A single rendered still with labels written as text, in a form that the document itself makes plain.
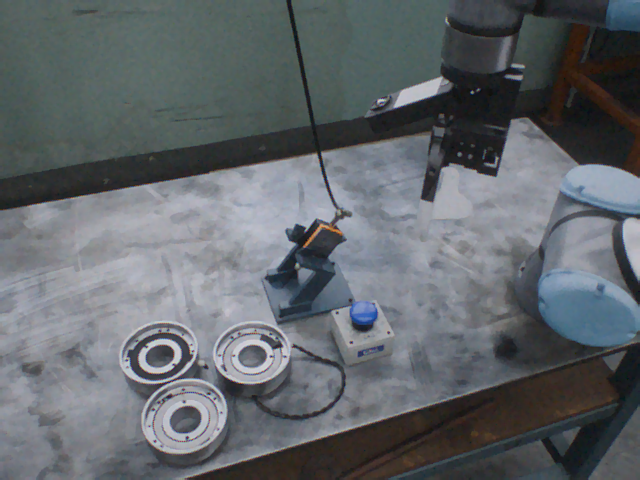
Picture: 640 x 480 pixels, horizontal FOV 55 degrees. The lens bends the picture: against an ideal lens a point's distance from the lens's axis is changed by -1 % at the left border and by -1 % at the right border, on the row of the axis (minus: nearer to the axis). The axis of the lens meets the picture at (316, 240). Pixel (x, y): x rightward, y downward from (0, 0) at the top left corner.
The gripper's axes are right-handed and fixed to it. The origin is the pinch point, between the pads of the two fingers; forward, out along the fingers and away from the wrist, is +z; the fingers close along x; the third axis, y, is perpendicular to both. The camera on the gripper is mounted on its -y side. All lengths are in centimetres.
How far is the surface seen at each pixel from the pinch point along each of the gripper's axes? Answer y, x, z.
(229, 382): -19.4, -22.1, 18.8
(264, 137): -85, 137, 90
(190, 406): -22.7, -26.8, 19.2
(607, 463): 54, 40, 102
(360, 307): -6.2, -7.2, 14.5
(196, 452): -18.7, -32.6, 18.5
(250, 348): -19.5, -15.3, 19.8
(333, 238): -12.8, 0.5, 10.2
